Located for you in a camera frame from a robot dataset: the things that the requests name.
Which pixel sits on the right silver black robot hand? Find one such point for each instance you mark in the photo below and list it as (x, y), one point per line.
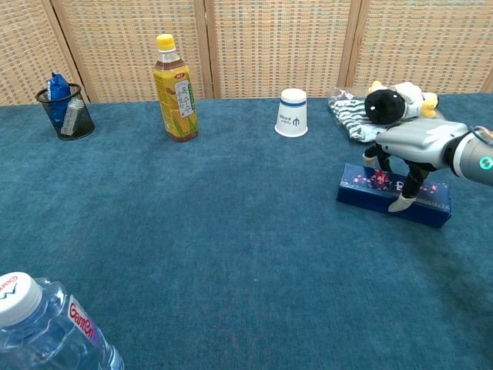
(416, 144)

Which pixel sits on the white card with glasses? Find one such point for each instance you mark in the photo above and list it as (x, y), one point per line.
(358, 190)

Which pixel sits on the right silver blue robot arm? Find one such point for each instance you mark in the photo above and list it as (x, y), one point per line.
(470, 154)

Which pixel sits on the black white plush toy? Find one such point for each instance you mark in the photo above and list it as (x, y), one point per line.
(385, 106)

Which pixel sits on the striped cloth in plastic bag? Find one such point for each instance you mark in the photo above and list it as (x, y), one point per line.
(354, 123)

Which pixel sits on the white paper cup blue print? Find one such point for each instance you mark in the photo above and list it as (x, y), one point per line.
(290, 115)

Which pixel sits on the woven wicker folding screen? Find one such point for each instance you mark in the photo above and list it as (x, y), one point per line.
(269, 46)

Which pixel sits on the blue carpet table cover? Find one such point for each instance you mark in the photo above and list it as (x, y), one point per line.
(192, 212)

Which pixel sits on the yellow corn tea bottle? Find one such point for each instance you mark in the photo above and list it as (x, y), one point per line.
(175, 104)

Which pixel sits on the black mesh pen holder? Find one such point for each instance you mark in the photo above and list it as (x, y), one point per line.
(86, 125)

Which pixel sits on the silver foil packet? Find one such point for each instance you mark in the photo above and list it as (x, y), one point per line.
(73, 115)

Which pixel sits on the blue snack packet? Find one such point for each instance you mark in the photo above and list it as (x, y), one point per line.
(58, 88)

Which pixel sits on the clear water bottle white cap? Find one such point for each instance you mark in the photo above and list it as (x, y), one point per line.
(46, 331)

